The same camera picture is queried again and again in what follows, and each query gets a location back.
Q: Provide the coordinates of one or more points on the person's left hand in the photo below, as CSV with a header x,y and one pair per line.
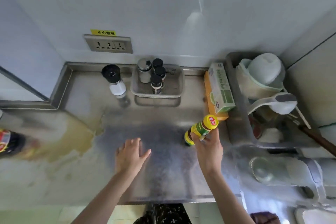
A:
x,y
131,158

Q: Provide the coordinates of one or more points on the person's right hand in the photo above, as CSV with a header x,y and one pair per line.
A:
x,y
210,155

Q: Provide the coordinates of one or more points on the green label sauce bottle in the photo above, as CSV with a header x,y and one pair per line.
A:
x,y
203,126

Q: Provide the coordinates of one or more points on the brown cleaning cloth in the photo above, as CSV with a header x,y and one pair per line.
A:
x,y
263,218

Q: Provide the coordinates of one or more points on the large oil bottle yellow cap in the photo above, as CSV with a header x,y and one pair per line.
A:
x,y
11,143

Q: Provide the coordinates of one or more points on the person's right forearm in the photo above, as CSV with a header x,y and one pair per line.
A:
x,y
228,200

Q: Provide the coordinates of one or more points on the person's left forearm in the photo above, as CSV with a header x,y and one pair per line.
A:
x,y
107,200

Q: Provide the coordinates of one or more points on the stainless steel countertop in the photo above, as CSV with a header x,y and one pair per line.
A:
x,y
157,137

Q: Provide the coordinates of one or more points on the grey dish rack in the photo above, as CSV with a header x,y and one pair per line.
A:
x,y
236,126

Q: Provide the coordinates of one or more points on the orange box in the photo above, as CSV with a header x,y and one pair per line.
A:
x,y
212,105

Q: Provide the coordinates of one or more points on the black patterned trousers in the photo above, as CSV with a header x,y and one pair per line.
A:
x,y
162,214

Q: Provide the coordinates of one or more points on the green white box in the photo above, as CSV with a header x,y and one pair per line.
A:
x,y
223,90

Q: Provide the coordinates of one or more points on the black cap spice jar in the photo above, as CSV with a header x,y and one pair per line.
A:
x,y
158,63
156,84
160,74

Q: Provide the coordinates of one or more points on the black white pepper grinder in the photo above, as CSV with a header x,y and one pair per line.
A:
x,y
115,82

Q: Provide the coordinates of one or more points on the green rim bowl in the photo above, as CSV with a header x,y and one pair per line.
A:
x,y
249,87

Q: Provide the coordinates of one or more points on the grey plastic basket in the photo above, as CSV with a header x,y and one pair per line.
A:
x,y
173,84

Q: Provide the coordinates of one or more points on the steel shaker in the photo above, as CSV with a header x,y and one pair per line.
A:
x,y
144,70

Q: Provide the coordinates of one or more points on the white bowl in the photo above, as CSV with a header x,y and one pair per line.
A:
x,y
266,69

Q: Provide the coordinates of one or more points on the yellow warning sticker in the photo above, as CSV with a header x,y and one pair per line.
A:
x,y
103,32

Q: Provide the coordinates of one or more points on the grey wall socket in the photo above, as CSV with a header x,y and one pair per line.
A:
x,y
109,44

